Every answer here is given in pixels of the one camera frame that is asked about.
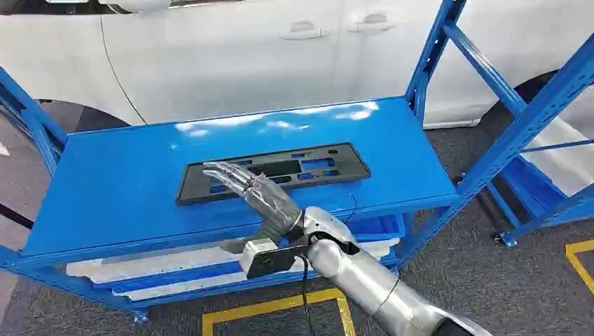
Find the white car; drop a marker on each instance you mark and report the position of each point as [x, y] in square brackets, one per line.
[222, 65]

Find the black plastic plate panel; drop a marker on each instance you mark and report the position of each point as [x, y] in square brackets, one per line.
[339, 169]

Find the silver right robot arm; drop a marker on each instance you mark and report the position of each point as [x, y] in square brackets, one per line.
[366, 278]

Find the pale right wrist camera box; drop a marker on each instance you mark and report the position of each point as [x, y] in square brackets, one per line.
[267, 259]

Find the blue metal rack with casters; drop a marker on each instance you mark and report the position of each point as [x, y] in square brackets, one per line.
[533, 190]

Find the blue metal shelf rack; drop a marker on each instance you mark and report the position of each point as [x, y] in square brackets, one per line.
[130, 185]

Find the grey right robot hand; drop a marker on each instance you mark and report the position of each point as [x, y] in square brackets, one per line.
[271, 206]

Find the white foam sheet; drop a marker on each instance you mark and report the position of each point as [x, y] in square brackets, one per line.
[162, 264]
[185, 287]

